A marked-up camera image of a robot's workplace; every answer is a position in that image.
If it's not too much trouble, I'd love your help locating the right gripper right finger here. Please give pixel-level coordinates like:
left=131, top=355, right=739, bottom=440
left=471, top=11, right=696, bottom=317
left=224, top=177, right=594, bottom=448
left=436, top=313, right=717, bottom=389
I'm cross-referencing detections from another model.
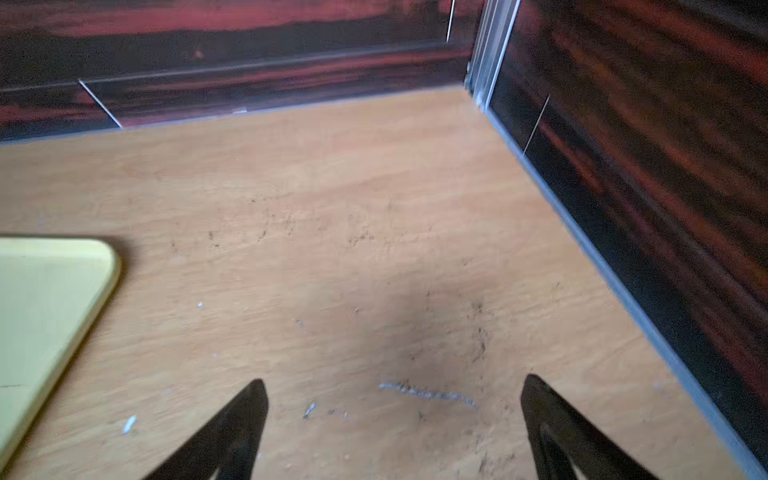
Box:
left=520, top=374, right=655, bottom=479

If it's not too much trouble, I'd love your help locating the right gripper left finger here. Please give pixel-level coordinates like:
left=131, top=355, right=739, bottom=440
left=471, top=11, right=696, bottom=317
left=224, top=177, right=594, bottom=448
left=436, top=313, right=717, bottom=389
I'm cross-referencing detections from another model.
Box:
left=146, top=379, right=269, bottom=479

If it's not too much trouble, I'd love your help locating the yellow plastic tray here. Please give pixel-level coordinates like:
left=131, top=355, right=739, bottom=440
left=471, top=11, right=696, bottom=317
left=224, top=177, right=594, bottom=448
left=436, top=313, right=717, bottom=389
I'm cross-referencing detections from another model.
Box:
left=1, top=237, right=122, bottom=464

